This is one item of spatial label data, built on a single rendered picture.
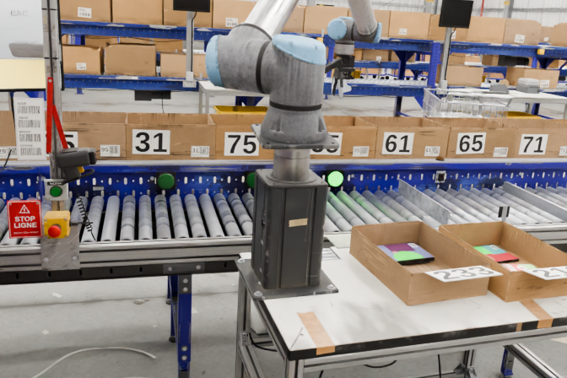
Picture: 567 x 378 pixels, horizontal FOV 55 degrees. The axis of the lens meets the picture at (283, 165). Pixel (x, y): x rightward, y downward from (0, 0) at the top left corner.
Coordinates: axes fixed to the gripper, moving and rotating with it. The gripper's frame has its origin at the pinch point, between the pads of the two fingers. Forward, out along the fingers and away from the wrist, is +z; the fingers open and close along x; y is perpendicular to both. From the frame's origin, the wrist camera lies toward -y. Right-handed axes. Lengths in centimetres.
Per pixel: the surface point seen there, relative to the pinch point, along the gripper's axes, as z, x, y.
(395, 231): 37, -83, -4
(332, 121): 16.4, 20.7, 6.9
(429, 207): 41, -47, 30
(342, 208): 44, -38, -7
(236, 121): 17, 21, -44
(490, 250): 41, -93, 29
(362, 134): 17.1, -8.2, 12.0
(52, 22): -29, -68, -117
